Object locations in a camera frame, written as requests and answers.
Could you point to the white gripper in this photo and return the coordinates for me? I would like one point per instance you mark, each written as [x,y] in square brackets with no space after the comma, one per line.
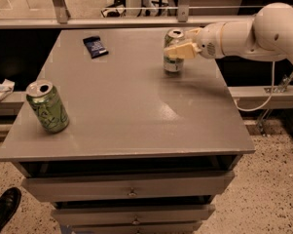
[208,43]

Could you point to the white green 7up can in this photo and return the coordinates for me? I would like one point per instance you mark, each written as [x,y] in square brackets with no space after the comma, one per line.
[172,63]

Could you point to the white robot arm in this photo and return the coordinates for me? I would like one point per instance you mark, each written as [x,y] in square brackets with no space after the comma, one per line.
[268,36]

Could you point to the green soda can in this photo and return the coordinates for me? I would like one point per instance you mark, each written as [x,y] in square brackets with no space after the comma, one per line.
[44,99]

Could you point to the dark blue snack packet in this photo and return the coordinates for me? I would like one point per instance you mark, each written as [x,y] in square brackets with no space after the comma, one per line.
[95,47]

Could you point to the grey drawer cabinet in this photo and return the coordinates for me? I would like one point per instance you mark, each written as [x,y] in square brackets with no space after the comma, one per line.
[127,117]

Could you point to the grey metal railing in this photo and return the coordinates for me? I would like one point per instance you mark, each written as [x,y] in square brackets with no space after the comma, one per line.
[21,14]

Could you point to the top grey drawer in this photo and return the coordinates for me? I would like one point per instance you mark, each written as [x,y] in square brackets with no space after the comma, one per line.
[138,186]

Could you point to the grey drawer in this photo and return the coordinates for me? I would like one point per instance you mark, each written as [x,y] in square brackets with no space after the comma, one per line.
[133,215]
[157,228]
[138,186]

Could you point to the middle grey drawer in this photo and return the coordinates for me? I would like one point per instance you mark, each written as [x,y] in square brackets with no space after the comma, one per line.
[133,215]

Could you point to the bottom grey drawer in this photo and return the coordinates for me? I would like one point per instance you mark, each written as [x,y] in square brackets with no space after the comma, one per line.
[157,228]

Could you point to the white folded cloth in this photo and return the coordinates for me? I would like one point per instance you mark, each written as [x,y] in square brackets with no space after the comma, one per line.
[6,88]

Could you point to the black leather shoe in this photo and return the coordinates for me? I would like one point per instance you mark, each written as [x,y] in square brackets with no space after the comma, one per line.
[9,202]

